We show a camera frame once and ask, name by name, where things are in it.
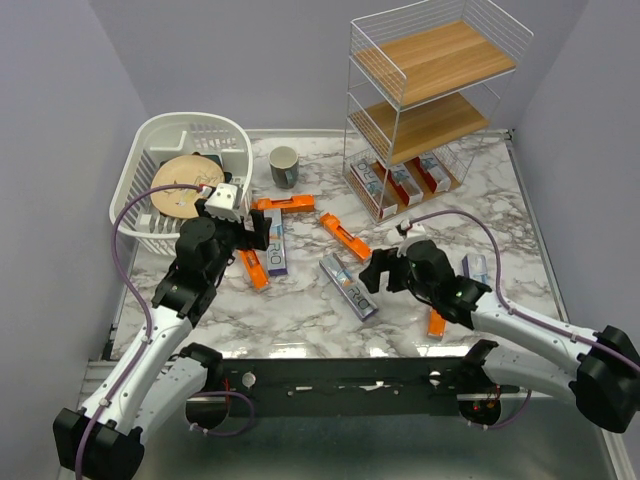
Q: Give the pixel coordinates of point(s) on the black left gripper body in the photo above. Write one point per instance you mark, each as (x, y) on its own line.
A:
(230, 236)

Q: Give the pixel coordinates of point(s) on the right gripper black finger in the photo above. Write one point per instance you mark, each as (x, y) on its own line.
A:
(399, 276)
(380, 261)

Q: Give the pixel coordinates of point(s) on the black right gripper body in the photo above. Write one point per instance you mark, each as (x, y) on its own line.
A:
(423, 289)

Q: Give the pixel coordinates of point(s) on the purple silver toothpaste box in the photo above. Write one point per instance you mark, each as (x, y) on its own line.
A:
(348, 286)
(474, 266)
(275, 254)

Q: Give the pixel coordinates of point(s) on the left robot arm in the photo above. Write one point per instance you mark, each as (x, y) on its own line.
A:
(105, 437)

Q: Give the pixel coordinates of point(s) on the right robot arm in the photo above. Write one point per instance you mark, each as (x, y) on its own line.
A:
(598, 371)

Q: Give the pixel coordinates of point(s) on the orange toothpaste box centre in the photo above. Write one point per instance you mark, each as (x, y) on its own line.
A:
(356, 246)

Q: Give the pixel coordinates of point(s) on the orange toothpaste box left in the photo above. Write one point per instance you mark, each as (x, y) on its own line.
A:
(254, 269)

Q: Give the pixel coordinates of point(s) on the orange toothpaste box right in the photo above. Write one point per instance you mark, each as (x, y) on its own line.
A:
(436, 325)

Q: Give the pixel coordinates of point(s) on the beige painted plate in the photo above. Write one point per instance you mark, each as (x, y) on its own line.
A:
(185, 169)

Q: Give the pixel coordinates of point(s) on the orange toothpaste box near mug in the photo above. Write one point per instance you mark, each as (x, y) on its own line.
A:
(293, 204)

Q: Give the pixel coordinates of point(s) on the dark green ceramic mug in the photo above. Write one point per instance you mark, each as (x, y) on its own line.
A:
(284, 165)

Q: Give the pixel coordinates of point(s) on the white plastic dish basket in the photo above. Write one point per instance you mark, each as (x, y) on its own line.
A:
(163, 138)

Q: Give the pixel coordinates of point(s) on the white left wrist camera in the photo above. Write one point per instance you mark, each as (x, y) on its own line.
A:
(225, 203)

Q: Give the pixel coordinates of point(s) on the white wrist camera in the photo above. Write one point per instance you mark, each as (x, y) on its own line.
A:
(225, 203)
(410, 233)

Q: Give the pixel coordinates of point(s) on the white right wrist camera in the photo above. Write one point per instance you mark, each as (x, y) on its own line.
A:
(410, 233)

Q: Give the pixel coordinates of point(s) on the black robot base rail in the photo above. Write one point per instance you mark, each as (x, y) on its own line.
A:
(291, 387)

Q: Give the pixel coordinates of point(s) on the white wire wooden shelf rack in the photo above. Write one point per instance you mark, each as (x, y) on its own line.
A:
(424, 78)

